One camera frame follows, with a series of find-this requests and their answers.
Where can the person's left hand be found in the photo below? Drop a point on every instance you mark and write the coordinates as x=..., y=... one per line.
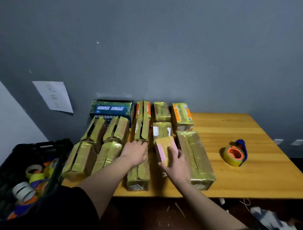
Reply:
x=132, y=154

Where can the yellow tape roll orange dispenser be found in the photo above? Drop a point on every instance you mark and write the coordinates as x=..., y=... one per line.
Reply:
x=233, y=155

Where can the person's black shirt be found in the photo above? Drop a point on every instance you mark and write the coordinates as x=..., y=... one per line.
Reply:
x=54, y=210

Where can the blue printed carton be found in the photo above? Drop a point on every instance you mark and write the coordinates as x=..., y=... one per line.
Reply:
x=111, y=107

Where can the person's left forearm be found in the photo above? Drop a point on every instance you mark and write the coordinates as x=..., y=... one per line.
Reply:
x=104, y=175

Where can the person's left thumb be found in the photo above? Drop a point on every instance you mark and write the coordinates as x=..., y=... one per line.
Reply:
x=145, y=156

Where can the black plastic crate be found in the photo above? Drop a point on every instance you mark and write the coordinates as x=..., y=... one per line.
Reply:
x=21, y=154

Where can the person's right thumb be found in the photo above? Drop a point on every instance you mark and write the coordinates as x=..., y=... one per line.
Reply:
x=163, y=167

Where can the white paper sheet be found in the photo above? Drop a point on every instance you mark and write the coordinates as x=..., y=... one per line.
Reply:
x=54, y=96

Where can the person's right forearm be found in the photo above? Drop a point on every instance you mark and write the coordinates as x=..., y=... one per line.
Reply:
x=206, y=208

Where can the white blue plastic bag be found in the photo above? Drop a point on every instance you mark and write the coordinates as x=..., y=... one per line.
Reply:
x=269, y=218

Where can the person's right hand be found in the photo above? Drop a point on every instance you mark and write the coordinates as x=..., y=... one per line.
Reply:
x=177, y=169

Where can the small pink taped box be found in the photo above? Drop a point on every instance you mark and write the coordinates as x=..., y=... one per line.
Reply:
x=163, y=147

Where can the pile of tape rolls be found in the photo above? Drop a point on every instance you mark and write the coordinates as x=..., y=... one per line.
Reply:
x=34, y=176

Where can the group of yellow-taped cardboard parcels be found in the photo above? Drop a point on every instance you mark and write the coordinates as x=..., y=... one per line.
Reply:
x=198, y=156

